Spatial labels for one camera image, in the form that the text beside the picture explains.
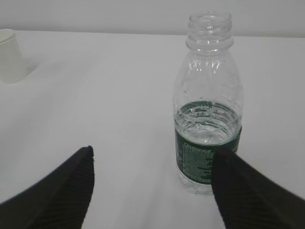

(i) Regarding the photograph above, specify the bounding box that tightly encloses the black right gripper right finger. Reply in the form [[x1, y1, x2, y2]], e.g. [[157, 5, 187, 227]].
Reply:
[[212, 148, 305, 229]]

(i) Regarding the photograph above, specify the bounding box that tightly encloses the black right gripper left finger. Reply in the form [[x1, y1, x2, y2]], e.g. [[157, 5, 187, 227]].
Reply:
[[0, 146, 95, 229]]

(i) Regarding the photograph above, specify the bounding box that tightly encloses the clear green-label water bottle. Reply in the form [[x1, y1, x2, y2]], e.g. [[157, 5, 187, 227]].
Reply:
[[173, 10, 244, 195]]

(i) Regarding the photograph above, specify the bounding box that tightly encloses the white paper cup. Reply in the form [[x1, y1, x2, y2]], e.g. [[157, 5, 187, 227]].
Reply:
[[0, 29, 28, 83]]

